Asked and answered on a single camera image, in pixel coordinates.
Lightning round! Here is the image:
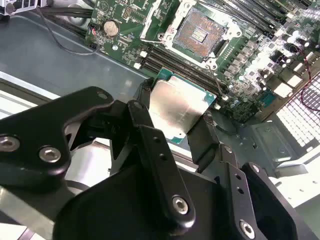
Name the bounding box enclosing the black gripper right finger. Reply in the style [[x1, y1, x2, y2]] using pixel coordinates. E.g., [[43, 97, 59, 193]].
[[187, 111, 300, 240]]

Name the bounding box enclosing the metal socket cover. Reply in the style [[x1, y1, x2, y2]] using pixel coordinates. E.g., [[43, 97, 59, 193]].
[[139, 0, 186, 45]]

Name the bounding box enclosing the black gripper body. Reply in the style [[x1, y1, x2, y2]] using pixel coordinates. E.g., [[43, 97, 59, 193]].
[[52, 166, 238, 240]]

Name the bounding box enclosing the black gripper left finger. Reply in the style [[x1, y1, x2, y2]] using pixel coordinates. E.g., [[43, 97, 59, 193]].
[[0, 77, 197, 235]]

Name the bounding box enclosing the silver CPU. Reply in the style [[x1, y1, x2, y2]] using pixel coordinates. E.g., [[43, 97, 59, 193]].
[[147, 66, 218, 151]]

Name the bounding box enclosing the metal wire locking lever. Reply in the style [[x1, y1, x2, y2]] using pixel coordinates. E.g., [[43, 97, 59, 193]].
[[207, 65, 227, 98]]

